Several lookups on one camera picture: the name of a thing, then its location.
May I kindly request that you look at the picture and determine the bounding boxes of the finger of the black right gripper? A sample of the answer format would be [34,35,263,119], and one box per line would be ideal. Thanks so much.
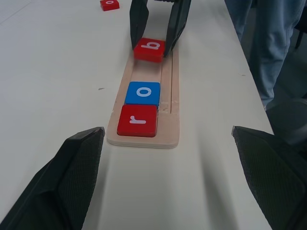
[129,0,150,51]
[163,0,192,58]

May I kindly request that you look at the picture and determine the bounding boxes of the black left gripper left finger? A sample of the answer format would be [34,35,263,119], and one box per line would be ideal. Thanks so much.
[0,126,106,230]

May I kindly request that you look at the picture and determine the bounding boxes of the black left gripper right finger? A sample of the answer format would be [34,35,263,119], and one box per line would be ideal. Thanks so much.
[231,125,307,230]

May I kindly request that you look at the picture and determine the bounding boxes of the red letter b block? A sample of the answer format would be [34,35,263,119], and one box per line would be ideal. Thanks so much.
[133,37,166,64]

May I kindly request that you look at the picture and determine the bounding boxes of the red letter o block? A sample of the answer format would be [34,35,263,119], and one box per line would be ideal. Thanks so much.
[99,0,120,12]

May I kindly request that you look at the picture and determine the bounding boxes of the blue letter o block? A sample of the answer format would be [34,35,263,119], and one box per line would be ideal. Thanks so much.
[124,81,161,107]

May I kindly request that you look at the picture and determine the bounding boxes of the red letter r block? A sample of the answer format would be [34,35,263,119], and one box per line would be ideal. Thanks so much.
[117,104,158,138]

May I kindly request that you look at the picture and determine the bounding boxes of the long wooden letter tray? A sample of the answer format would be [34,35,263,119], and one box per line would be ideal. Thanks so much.
[106,46,180,150]

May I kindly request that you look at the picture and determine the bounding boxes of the dark rounded object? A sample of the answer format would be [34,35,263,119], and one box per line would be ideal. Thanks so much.
[265,97,307,154]

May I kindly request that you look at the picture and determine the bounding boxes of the person's legs in blue jeans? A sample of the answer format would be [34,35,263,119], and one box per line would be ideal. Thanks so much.
[224,0,307,111]

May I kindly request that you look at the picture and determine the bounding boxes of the black chair part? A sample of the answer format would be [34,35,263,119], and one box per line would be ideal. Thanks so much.
[294,14,307,50]

